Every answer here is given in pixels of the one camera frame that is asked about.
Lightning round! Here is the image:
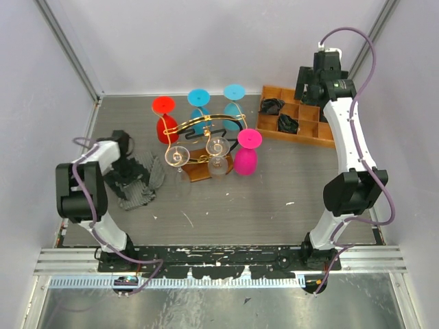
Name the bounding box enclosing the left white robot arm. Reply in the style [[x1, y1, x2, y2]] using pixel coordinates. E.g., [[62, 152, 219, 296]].
[[56, 130, 150, 271]]

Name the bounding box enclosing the blue wine glass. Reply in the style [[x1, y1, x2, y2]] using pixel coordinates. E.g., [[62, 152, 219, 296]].
[[187, 88, 212, 136], [223, 84, 246, 131]]

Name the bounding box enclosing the black mounting base plate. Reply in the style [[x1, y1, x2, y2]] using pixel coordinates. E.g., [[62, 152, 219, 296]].
[[94, 243, 336, 280]]

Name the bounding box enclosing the clear wine glass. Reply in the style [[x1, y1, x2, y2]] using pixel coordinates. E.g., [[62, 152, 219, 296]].
[[165, 145, 191, 196], [206, 136, 230, 179]]

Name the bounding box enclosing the red wine glass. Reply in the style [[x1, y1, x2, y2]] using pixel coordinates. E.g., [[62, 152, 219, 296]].
[[152, 96, 179, 144]]

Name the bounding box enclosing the black white striped cloth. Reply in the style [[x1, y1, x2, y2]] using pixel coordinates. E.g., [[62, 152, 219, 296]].
[[115, 151, 165, 211]]

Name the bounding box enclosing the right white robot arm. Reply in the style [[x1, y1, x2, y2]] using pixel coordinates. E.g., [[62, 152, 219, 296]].
[[294, 47, 388, 270]]

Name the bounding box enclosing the black sock in tray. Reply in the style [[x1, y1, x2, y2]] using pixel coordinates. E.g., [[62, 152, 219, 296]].
[[259, 98, 285, 116], [278, 114, 299, 134]]

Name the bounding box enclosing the gold wire wine glass rack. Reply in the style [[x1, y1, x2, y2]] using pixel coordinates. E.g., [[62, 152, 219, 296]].
[[165, 110, 248, 183]]

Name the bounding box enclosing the pink wine glass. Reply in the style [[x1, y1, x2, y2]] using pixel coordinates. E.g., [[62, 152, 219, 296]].
[[234, 128, 263, 175]]

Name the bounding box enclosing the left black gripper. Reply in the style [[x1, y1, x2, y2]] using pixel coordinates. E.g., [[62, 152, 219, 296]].
[[103, 157, 149, 199]]

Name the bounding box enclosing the wooden compartment tray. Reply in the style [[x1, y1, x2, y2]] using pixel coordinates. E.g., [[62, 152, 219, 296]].
[[256, 85, 335, 149]]

